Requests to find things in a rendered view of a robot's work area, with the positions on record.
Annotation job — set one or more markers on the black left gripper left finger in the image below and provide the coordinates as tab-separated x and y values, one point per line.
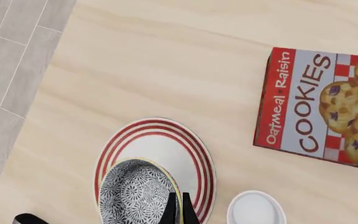
170	212

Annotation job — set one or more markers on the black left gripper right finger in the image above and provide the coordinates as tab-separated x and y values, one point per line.
189	213

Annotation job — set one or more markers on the white plate with red rings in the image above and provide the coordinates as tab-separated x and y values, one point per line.
166	149

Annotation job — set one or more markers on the small white bowl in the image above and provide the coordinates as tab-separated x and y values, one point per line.
253	210

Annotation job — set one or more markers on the small flat black plate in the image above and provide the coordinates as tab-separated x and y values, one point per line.
33	219

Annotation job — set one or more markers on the red cookies box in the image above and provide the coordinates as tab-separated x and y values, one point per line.
309	105

